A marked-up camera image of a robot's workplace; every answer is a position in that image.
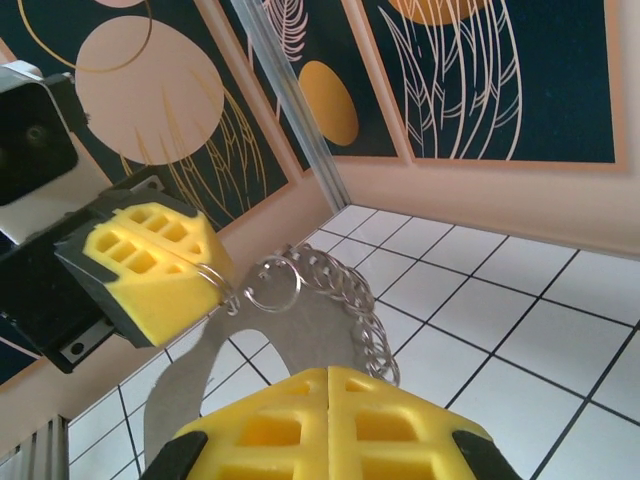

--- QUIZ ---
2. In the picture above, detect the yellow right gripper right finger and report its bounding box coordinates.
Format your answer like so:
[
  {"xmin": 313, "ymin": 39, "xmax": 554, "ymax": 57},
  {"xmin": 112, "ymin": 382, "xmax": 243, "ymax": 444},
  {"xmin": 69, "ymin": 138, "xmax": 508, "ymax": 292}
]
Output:
[{"xmin": 327, "ymin": 366, "xmax": 522, "ymax": 480}]

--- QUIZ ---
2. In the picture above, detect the curved metal keyring holder plate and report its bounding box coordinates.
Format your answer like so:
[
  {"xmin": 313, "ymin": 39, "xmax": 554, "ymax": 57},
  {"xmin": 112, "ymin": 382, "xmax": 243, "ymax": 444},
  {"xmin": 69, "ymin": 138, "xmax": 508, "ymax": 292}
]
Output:
[{"xmin": 142, "ymin": 242, "xmax": 401, "ymax": 480}]

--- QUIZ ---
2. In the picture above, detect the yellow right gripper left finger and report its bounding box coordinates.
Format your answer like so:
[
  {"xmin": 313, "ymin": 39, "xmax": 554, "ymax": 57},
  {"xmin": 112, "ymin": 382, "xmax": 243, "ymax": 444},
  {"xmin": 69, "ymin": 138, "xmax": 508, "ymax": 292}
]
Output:
[{"xmin": 143, "ymin": 366, "xmax": 329, "ymax": 480}]

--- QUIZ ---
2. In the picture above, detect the long aluminium base rail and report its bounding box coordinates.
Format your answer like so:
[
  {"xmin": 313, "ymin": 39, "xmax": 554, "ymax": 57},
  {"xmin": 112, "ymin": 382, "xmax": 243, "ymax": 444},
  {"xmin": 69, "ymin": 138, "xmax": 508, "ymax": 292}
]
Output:
[{"xmin": 0, "ymin": 414, "xmax": 69, "ymax": 480}]

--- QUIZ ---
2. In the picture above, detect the silver split key ring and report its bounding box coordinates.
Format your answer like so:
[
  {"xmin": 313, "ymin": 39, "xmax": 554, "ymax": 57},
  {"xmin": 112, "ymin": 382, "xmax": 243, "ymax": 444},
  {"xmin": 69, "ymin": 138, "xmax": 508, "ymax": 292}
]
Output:
[
  {"xmin": 196, "ymin": 261, "xmax": 241, "ymax": 316},
  {"xmin": 243, "ymin": 253, "xmax": 302, "ymax": 315}
]

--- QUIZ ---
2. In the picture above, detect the left white camera mount bracket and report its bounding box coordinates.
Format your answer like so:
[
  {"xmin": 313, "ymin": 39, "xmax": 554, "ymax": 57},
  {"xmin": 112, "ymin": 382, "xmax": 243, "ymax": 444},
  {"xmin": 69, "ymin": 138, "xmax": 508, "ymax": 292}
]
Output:
[{"xmin": 0, "ymin": 148, "xmax": 110, "ymax": 246}]

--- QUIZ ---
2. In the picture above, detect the aluminium corner post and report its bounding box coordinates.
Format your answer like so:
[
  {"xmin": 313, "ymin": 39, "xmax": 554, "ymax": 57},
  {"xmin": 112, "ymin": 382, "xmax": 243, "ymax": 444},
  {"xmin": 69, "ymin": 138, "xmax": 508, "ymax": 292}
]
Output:
[{"xmin": 233, "ymin": 0, "xmax": 352, "ymax": 210}]

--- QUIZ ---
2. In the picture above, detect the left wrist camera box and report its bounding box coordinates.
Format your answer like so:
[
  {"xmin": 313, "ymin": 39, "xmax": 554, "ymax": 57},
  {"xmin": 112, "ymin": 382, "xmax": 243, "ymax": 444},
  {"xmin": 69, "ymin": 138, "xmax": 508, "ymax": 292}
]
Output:
[{"xmin": 0, "ymin": 62, "xmax": 89, "ymax": 207}]

